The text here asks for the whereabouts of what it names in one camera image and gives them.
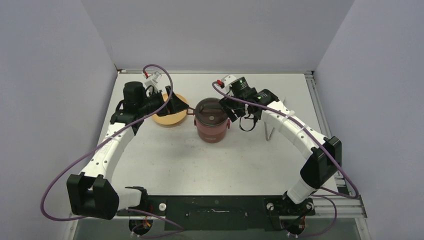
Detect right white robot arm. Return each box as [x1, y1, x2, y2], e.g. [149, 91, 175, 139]
[212, 75, 342, 214]

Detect aluminium frame rail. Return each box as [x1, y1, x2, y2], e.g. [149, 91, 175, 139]
[62, 71, 368, 240]

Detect red steel bowl tall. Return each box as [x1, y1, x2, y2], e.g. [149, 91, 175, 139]
[197, 129, 227, 144]

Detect grey transparent lid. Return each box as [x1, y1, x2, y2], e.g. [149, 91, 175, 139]
[194, 97, 228, 127]

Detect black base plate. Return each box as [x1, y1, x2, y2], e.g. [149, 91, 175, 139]
[137, 195, 316, 231]

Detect orange plastic plate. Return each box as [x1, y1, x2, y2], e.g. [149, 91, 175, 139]
[151, 109, 187, 128]

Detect red steel bowl with handles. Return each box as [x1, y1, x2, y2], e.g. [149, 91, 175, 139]
[185, 107, 231, 132]

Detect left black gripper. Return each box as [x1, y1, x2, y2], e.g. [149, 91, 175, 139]
[138, 86, 189, 117]

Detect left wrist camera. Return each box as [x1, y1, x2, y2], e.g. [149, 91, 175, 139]
[144, 71, 162, 88]

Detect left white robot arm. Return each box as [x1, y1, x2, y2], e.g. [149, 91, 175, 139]
[66, 81, 189, 220]

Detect metal tongs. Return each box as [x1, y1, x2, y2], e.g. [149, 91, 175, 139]
[264, 96, 287, 142]

